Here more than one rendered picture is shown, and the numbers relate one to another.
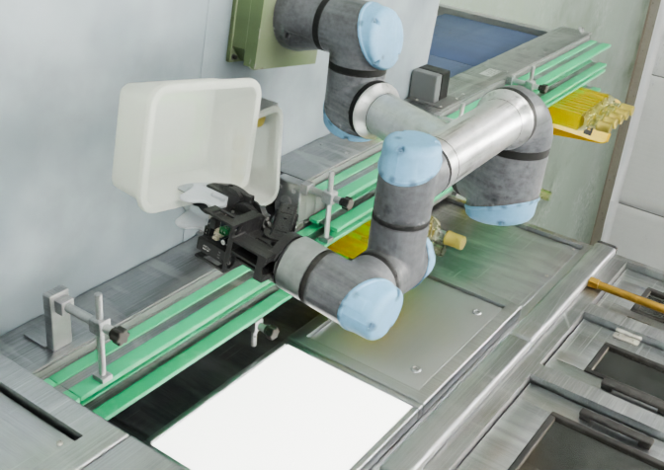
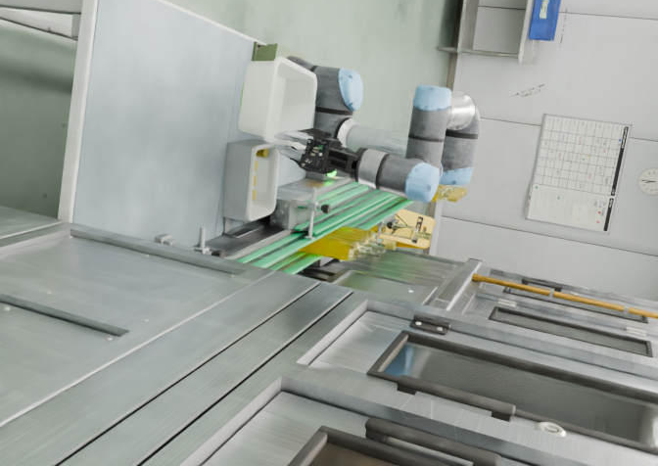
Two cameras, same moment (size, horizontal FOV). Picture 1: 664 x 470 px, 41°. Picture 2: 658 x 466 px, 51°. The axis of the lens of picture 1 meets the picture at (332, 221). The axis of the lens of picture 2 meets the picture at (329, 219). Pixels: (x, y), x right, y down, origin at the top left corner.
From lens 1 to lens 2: 0.65 m
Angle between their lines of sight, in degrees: 18
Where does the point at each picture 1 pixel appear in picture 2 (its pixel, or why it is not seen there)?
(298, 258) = (374, 156)
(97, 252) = (169, 229)
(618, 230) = not seen: hidden behind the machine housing
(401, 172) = (432, 102)
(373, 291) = (426, 167)
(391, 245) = (425, 151)
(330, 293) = (399, 171)
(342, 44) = (327, 93)
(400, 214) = (431, 130)
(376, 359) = not seen: hidden behind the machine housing
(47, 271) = (143, 234)
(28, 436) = (208, 274)
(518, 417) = not seen: hidden behind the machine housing
